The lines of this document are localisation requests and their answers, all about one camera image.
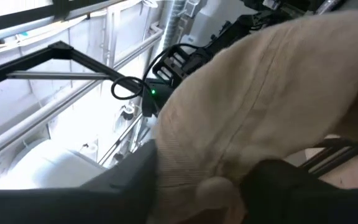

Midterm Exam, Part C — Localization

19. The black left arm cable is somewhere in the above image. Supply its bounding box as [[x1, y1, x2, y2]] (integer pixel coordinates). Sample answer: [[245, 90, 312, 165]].
[[110, 42, 204, 101]]

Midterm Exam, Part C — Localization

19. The silver ventilation duct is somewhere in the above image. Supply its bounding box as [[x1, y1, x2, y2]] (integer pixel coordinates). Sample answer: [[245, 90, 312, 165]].
[[162, 0, 188, 52]]

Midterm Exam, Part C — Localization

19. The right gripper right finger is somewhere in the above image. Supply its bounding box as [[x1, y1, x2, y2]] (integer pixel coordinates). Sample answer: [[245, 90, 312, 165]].
[[239, 160, 358, 224]]

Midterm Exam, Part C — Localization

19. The black table frame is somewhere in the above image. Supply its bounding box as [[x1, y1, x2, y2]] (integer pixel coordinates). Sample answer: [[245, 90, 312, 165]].
[[300, 136, 358, 179]]

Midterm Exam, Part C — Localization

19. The tan baseball cap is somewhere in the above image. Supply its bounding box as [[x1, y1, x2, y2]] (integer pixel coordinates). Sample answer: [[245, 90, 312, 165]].
[[146, 9, 358, 224]]

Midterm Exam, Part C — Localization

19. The black overhead frame beam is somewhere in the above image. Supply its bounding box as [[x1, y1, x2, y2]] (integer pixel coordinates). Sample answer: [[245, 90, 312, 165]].
[[0, 40, 142, 94]]

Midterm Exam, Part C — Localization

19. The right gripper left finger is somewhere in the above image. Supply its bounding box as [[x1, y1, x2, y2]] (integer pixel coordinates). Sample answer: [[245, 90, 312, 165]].
[[0, 139, 160, 224]]

